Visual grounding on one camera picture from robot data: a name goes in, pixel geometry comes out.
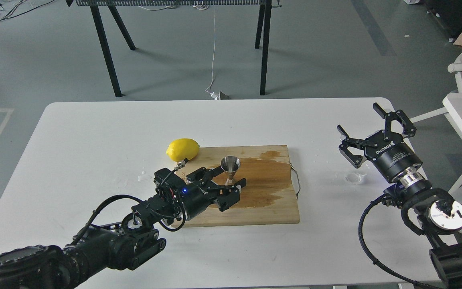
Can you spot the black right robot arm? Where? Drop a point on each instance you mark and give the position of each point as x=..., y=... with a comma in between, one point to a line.
x=425, y=210

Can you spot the yellow lemon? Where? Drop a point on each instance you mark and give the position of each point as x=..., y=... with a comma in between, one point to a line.
x=183, y=148

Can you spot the wooden cutting board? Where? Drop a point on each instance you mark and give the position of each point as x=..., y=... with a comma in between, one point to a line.
x=268, y=197

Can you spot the black metal table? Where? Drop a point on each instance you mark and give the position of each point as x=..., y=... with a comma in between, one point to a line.
x=169, y=30

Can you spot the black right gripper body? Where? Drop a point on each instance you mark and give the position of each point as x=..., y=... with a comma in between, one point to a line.
x=391, y=156

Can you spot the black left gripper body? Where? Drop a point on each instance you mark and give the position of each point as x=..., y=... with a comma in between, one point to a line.
x=194, y=196

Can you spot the small clear glass cup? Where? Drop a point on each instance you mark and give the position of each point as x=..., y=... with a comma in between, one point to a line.
x=355, y=176

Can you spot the steel double jigger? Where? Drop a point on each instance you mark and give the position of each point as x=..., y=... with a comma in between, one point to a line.
x=230, y=165

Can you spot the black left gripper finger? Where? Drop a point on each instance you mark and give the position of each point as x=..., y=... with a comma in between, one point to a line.
x=204, y=175
x=225, y=196

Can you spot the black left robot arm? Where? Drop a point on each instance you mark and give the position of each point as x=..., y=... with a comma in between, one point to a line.
x=123, y=245

